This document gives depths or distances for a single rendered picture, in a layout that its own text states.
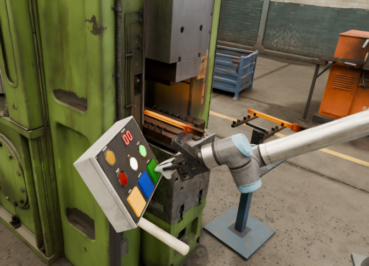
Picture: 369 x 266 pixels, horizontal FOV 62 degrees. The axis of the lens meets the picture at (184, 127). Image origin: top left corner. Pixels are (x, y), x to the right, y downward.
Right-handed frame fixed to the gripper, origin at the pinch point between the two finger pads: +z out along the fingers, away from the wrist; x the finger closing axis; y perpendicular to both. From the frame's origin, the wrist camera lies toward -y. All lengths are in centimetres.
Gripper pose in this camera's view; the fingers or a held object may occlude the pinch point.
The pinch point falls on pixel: (156, 167)
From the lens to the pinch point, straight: 123.0
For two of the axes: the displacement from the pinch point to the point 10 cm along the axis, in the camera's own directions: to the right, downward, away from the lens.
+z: -8.8, 3.2, 3.4
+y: 4.2, 8.6, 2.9
